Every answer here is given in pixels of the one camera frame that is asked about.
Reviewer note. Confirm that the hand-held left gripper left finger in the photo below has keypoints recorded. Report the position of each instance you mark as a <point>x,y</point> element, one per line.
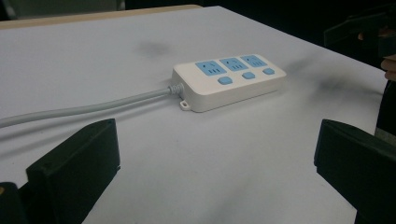
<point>74,168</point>

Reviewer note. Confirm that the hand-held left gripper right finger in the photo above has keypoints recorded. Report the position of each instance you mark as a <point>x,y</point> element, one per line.
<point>361,168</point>

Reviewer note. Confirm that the white power strip blue sockets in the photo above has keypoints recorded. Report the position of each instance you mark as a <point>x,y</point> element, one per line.
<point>230,85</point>

